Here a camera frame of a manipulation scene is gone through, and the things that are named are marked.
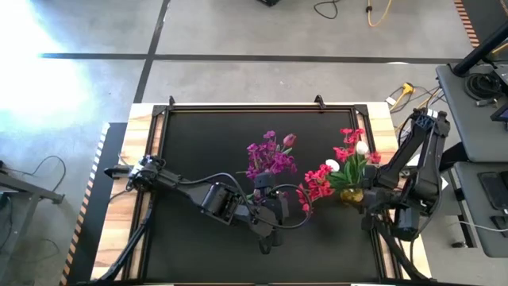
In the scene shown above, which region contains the black flat device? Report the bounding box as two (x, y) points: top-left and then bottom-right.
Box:
(477, 170), (508, 211)

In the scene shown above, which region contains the coiled black cable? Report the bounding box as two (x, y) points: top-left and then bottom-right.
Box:
(464, 71), (503, 102)

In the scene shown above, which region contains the white artificial tulip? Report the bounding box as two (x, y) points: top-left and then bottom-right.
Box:
(325, 158), (352, 191)
(355, 141), (370, 187)

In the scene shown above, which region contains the yellow floor cable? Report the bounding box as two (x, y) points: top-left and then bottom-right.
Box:
(365, 0), (394, 29)

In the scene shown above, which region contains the black floor mat striped edge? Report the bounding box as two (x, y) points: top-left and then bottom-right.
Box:
(59, 122), (129, 286)
(453, 0), (508, 51)

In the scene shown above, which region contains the grey side desk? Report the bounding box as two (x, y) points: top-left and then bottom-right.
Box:
(435, 62), (508, 164)
(452, 160), (508, 259)

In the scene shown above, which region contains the gold glass vase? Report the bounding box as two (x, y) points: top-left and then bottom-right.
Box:
(340, 187), (364, 204)

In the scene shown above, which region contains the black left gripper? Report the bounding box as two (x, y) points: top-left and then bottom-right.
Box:
(253, 172), (291, 236)

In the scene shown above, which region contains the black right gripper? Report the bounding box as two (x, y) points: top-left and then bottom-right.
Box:
(360, 188), (422, 242)

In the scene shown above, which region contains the pink artificial tulip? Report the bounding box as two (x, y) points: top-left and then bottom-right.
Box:
(277, 133), (298, 157)

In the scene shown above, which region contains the black floor cable loop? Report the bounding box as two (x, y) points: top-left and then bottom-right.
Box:
(313, 0), (341, 21)

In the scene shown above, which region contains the grey metal stand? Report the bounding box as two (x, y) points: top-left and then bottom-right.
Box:
(0, 158), (67, 286)

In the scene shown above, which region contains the red artificial flower spray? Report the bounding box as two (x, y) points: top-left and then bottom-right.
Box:
(332, 126), (383, 166)
(295, 162), (338, 215)

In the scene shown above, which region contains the purple artificial flower spray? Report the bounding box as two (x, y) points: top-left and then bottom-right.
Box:
(261, 141), (298, 178)
(237, 129), (279, 184)

